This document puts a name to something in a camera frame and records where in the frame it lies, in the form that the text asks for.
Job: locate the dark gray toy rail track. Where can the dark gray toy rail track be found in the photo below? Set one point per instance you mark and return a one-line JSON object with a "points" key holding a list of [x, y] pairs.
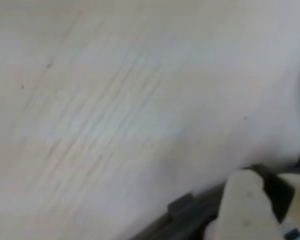
{"points": [[184, 220]]}

